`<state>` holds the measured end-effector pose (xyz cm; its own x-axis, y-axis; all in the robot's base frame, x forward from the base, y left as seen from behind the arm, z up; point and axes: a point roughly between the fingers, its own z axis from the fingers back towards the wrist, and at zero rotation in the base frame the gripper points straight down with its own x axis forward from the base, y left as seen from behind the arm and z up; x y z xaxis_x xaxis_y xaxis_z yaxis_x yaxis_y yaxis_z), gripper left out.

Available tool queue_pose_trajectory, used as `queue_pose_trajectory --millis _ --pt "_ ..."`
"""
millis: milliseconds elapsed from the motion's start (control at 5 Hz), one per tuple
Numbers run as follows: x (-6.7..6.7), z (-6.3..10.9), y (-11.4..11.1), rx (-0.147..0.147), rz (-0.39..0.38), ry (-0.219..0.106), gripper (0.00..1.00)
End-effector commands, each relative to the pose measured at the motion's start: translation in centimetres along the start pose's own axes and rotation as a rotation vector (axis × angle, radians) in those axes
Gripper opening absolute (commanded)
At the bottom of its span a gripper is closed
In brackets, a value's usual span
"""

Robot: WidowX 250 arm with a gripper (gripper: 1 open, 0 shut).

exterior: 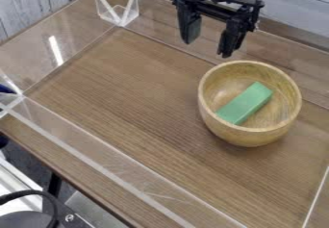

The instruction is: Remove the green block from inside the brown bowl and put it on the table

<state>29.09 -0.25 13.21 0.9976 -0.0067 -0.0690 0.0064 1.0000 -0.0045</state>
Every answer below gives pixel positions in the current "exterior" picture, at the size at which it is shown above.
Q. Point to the light brown wooden bowl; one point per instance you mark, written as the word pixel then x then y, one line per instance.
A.
pixel 224 82

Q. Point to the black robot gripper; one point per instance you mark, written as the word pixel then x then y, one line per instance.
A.
pixel 239 13

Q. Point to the grey metal base plate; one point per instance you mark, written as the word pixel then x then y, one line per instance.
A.
pixel 69 219

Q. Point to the blue object at left edge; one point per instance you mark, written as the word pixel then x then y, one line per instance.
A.
pixel 5 89

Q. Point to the black table leg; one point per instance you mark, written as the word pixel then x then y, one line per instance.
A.
pixel 55 185

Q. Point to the green rectangular block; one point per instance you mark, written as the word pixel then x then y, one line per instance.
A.
pixel 245 104

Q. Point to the clear acrylic corner bracket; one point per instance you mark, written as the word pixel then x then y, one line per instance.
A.
pixel 120 15

